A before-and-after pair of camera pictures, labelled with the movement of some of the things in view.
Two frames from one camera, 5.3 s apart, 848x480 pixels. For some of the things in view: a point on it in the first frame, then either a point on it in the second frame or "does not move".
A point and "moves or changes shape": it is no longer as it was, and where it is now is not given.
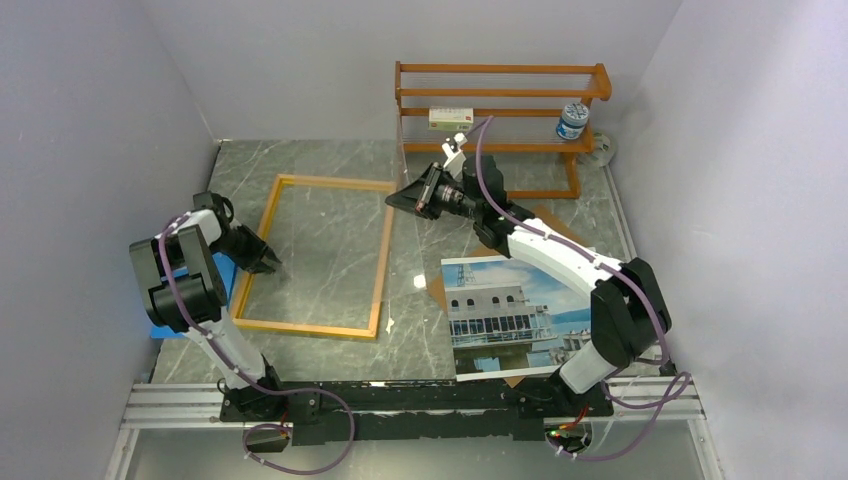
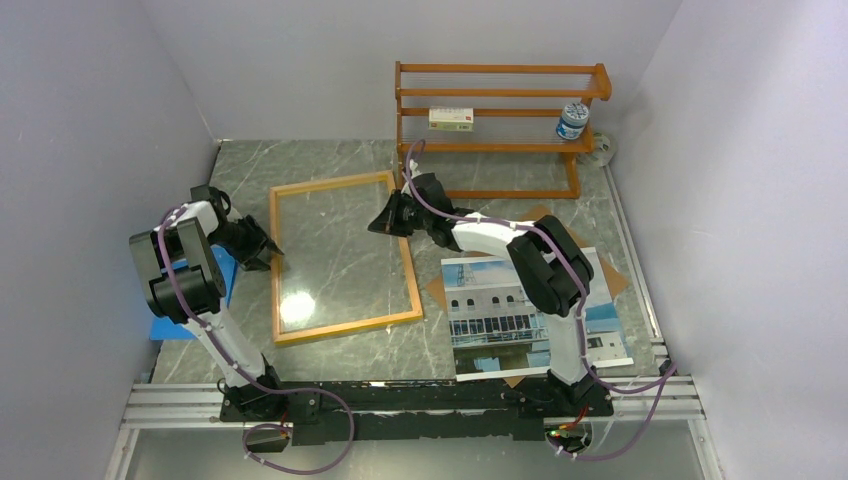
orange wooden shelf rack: x=502 y=108 does not move
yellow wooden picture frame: x=283 y=180 moves or changes shape
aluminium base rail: x=192 y=406 does not move
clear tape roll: x=603 y=152 does not move
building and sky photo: x=506 y=317 does not move
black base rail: x=364 y=412 does not move
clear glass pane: x=333 y=238 moves or changes shape
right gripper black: x=418 y=197 → x=388 y=221
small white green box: x=450 y=119 does not move
